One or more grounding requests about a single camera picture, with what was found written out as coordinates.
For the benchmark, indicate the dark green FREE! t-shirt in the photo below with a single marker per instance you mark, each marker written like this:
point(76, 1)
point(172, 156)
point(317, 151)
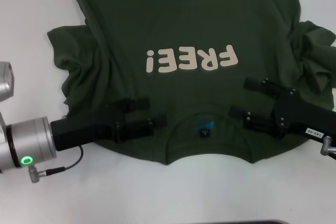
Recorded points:
point(183, 19)

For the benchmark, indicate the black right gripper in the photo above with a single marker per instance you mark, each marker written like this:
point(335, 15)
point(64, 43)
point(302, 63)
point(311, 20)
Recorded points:
point(302, 116)

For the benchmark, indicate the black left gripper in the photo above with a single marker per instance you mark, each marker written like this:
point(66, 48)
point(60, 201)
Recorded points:
point(84, 129)

